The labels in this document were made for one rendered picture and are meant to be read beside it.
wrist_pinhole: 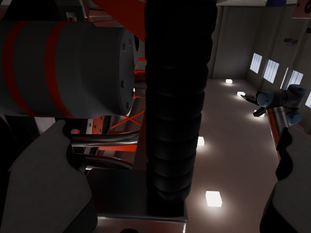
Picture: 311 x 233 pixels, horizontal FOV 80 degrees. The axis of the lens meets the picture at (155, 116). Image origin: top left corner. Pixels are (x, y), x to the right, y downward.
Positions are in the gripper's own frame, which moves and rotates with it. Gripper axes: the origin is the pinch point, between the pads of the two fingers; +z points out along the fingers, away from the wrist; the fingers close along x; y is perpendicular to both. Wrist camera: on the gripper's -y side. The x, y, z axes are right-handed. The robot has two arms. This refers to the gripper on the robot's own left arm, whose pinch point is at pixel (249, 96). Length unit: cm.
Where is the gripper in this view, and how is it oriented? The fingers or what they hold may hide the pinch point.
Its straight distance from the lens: 138.9
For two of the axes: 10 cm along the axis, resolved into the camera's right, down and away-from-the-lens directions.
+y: 1.5, -8.8, -4.5
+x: -9.7, -0.4, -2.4
